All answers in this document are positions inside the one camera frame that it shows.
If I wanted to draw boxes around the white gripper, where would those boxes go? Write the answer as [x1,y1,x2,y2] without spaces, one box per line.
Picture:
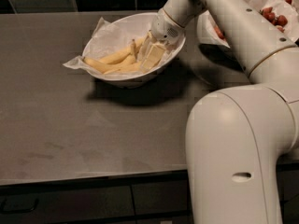
[137,8,184,73]

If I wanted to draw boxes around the yellow banana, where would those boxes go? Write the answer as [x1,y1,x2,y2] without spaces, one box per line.
[83,55,136,74]
[105,62,141,75]
[99,37,145,64]

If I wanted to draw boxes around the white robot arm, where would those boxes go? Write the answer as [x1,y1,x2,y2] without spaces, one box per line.
[150,0,299,224]

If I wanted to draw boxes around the white paper liner in banana bowl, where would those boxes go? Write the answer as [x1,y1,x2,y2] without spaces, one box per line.
[62,12,187,82]

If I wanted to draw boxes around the white strawberry bowl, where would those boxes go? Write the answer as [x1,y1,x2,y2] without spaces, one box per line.
[196,0,299,49]

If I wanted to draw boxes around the white paper liner in strawberry bowl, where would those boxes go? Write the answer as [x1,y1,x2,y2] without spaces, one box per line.
[196,0,299,49]

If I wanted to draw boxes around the pile of red strawberries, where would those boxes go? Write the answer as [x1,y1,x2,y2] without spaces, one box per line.
[214,7,288,40]

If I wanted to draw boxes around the lower drawer with label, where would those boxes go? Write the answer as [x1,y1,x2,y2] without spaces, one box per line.
[137,216,193,224]

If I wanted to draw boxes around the right drawer with black handle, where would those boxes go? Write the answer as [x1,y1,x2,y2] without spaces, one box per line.
[132,180,189,216]

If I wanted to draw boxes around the drawer with black handle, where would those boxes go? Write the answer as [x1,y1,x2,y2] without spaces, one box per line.
[0,187,134,224]
[132,180,189,216]

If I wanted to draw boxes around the left drawer with black handle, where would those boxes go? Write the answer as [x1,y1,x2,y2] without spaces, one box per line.
[0,187,134,224]

